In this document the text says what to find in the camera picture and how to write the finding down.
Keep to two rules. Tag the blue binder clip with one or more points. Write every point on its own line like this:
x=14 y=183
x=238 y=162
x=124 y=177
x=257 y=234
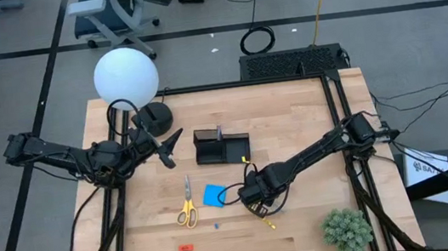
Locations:
x=216 y=226

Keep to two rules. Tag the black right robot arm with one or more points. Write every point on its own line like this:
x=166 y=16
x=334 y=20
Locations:
x=317 y=150

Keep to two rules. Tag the black computer tower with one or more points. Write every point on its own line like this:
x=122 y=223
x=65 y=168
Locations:
x=291 y=62

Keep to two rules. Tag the orange eraser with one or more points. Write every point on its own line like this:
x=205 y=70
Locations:
x=186 y=248

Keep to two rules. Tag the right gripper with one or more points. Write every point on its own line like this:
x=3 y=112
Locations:
x=259 y=187

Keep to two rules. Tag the blue seat office chair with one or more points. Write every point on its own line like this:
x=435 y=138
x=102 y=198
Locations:
x=108 y=19

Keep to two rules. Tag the yellow pencil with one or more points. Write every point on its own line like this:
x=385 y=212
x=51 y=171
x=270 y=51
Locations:
x=269 y=224

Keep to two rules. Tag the green artificial plant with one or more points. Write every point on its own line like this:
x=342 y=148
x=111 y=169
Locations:
x=347 y=232

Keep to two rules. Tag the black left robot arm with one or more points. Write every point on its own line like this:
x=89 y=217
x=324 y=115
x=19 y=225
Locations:
x=52 y=155

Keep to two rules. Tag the blue sticky note pad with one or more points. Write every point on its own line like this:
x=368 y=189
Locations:
x=214 y=195

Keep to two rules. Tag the white paper sign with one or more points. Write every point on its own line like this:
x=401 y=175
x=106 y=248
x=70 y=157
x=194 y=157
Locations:
x=427 y=177

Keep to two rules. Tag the black mesh desk organizer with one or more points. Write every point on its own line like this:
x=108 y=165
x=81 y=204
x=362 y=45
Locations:
x=235 y=150

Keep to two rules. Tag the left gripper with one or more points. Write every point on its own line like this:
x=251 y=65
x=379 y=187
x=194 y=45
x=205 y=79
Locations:
x=168 y=160

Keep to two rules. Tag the white globe table lamp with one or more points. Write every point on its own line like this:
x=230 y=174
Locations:
x=126 y=77

